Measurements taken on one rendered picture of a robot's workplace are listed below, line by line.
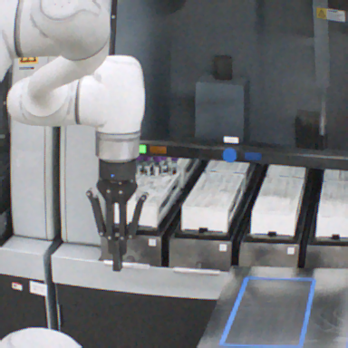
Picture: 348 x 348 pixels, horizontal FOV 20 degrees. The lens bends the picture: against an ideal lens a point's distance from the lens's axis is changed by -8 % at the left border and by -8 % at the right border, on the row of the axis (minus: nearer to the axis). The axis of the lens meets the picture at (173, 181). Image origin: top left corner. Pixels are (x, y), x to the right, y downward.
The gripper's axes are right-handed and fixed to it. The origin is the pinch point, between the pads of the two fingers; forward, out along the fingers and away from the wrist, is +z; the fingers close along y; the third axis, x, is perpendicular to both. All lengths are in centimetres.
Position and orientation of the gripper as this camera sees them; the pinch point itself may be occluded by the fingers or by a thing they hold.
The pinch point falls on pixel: (117, 254)
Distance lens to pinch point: 215.6
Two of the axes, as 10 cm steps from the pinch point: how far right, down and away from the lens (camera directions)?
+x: -1.8, 2.5, -9.5
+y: -9.8, -0.7, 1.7
